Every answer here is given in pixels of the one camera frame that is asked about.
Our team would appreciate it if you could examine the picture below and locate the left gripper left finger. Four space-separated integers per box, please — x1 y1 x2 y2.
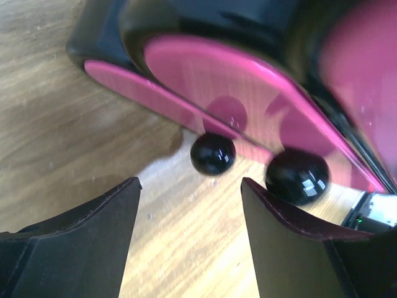
1 177 142 297

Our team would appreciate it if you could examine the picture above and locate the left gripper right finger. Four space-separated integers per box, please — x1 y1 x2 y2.
241 178 396 297

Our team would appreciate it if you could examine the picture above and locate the pink top drawer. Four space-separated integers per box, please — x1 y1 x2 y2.
319 1 396 178

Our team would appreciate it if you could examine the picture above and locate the black drawer cabinet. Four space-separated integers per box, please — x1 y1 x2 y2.
66 1 396 194

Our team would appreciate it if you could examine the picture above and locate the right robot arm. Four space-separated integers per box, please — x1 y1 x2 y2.
341 192 397 233

